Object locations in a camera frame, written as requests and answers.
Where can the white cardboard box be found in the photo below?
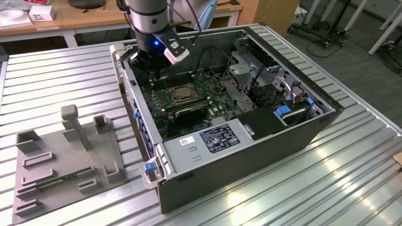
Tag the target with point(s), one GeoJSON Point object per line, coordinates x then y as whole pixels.
{"type": "Point", "coordinates": [41, 11]}

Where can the wooden desk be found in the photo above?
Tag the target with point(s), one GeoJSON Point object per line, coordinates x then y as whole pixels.
{"type": "Point", "coordinates": [93, 18]}

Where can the small blue plastic clip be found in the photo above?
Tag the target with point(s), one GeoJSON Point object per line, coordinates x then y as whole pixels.
{"type": "Point", "coordinates": [308, 102]}

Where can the black graphics card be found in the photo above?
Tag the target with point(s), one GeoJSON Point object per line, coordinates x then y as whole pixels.
{"type": "Point", "coordinates": [191, 114]}

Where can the wooden cabinet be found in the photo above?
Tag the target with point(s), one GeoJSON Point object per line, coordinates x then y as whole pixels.
{"type": "Point", "coordinates": [272, 14]}

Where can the pale blue teach pendant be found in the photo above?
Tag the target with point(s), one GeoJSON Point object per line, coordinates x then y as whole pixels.
{"type": "Point", "coordinates": [208, 14]}

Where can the silver power supply unit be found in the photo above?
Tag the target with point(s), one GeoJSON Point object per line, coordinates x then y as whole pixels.
{"type": "Point", "coordinates": [188, 155]}

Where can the silver drive cage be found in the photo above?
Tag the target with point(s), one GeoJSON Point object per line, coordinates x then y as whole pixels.
{"type": "Point", "coordinates": [242, 68]}

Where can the small silver heatsink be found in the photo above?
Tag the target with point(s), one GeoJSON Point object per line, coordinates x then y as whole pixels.
{"type": "Point", "coordinates": [219, 120]}

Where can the white table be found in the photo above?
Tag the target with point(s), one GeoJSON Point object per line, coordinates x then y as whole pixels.
{"type": "Point", "coordinates": [383, 36]}
{"type": "Point", "coordinates": [355, 14]}

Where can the red plastic packet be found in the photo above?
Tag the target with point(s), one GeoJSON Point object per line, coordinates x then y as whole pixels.
{"type": "Point", "coordinates": [37, 1]}

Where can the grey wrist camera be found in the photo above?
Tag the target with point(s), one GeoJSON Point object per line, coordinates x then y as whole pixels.
{"type": "Point", "coordinates": [175, 53]}

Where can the grey parts rack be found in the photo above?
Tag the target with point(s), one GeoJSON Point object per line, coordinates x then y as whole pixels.
{"type": "Point", "coordinates": [63, 164]}

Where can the CPU socket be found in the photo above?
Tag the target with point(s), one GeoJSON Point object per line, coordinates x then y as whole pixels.
{"type": "Point", "coordinates": [172, 94]}

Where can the wooden block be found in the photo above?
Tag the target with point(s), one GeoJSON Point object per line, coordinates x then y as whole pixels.
{"type": "Point", "coordinates": [398, 160]}

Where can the black plastic shroud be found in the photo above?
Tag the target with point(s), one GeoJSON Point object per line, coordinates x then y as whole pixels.
{"type": "Point", "coordinates": [260, 124]}

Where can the white round dish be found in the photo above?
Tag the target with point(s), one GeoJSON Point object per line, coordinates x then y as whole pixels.
{"type": "Point", "coordinates": [12, 16]}

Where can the copper cylindrical connector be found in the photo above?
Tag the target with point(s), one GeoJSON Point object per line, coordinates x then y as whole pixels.
{"type": "Point", "coordinates": [182, 22]}

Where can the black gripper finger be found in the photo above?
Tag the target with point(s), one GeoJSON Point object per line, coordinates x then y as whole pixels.
{"type": "Point", "coordinates": [138, 63]}

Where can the blue case latch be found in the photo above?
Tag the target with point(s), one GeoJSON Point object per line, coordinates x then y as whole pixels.
{"type": "Point", "coordinates": [148, 168]}

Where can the green motherboard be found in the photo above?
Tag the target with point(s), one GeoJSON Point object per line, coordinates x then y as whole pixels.
{"type": "Point", "coordinates": [226, 103]}

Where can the black RAM slot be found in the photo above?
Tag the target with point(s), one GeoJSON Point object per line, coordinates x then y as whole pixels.
{"type": "Point", "coordinates": [172, 83]}
{"type": "Point", "coordinates": [172, 78]}

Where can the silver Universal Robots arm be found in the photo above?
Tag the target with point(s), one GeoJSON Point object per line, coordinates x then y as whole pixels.
{"type": "Point", "coordinates": [147, 16]}

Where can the black open PC case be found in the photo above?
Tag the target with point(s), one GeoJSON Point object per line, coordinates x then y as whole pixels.
{"type": "Point", "coordinates": [235, 183]}

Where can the black wheeled stand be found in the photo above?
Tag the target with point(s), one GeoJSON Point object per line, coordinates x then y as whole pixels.
{"type": "Point", "coordinates": [341, 14]}

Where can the blue card retainer clip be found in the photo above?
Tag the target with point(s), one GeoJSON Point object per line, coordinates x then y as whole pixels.
{"type": "Point", "coordinates": [135, 113]}

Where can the black round stand base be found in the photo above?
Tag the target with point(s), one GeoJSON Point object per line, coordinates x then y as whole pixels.
{"type": "Point", "coordinates": [85, 2]}

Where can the green RAM stick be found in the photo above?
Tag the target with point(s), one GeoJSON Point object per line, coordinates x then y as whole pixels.
{"type": "Point", "coordinates": [56, 180]}

